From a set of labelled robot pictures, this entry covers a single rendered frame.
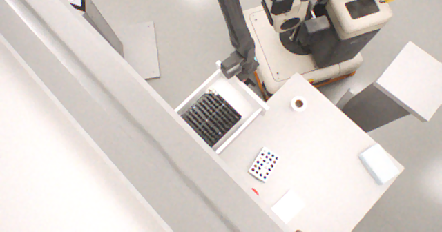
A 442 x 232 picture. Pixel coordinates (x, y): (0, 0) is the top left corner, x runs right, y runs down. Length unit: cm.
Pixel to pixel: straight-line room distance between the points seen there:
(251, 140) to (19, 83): 124
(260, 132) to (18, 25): 127
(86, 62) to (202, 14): 235
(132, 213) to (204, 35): 228
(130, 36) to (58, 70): 230
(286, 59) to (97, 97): 192
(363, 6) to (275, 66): 64
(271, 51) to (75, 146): 192
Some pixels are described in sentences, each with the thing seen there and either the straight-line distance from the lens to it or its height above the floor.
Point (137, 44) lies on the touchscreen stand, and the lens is 243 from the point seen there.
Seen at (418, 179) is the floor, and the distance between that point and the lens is 248.
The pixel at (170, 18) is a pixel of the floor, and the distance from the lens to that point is 252.
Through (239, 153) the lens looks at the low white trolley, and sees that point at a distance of 138.
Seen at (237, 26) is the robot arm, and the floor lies 125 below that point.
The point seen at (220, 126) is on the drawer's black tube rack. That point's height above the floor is 90.
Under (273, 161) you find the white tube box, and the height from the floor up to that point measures 76.
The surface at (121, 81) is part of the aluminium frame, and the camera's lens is 16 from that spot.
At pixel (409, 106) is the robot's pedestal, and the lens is 164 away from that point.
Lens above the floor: 213
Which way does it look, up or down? 75 degrees down
